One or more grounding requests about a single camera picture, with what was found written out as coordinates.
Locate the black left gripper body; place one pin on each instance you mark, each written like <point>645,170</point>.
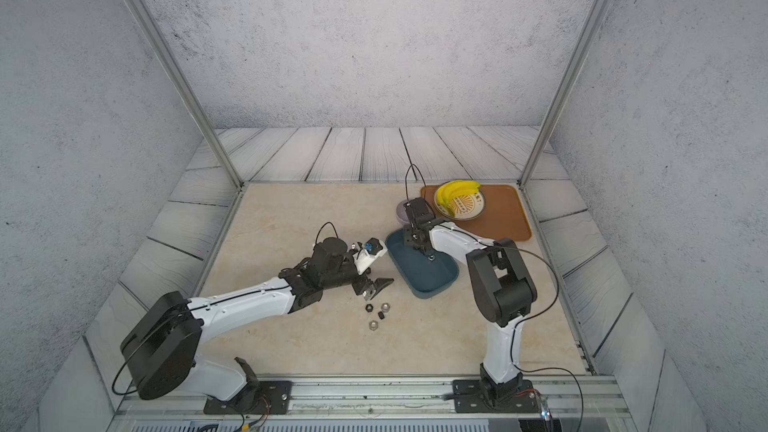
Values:
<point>347,275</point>

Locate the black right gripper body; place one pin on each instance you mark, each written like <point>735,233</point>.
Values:
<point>409,235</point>

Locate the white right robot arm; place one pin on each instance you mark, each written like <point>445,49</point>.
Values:
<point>504,293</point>

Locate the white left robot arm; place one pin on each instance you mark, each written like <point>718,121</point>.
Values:
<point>161,353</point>

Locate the teal plastic storage box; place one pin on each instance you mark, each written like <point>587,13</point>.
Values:
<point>425,278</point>

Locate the lilac grey bowl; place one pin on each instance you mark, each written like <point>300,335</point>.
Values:
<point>401,214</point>

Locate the yellow banana bunch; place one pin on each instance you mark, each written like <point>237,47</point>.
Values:
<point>447,193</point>

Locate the patterned ceramic plate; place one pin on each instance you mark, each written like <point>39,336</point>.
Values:
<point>465,207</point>

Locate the brown plastic tray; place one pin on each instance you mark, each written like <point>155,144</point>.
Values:
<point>503,217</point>

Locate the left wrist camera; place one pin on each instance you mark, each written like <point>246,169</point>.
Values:
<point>366,254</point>

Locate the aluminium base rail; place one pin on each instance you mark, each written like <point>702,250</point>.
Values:
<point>398,403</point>

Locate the aluminium frame post right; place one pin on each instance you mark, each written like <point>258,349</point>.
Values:
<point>588,33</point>

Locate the aluminium frame post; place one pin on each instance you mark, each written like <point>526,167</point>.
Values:
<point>151,31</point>
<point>588,33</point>

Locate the aluminium frame post left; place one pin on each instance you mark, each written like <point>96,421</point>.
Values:
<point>151,31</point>

